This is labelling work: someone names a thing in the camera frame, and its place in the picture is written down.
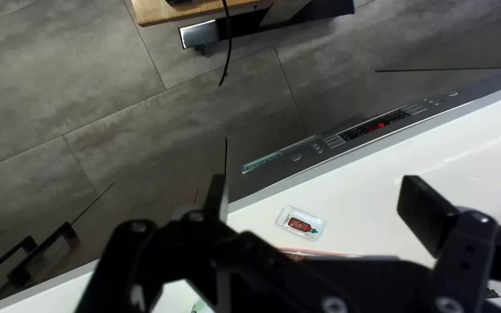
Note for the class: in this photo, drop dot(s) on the aluminium stand frame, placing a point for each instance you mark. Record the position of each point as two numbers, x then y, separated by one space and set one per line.
199 34

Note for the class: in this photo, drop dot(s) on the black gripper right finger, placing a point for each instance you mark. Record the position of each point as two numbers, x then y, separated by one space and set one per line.
465 244

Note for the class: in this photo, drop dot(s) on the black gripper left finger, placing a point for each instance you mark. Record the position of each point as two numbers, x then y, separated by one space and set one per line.
147 254

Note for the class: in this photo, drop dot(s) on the stainless steel dishwasher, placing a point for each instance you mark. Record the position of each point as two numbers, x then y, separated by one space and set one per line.
373 124

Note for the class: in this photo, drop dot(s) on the small ketchup packet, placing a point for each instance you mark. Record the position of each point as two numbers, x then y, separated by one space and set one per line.
302 223

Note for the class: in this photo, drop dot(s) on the wooden stand board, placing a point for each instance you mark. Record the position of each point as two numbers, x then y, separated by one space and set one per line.
164 11

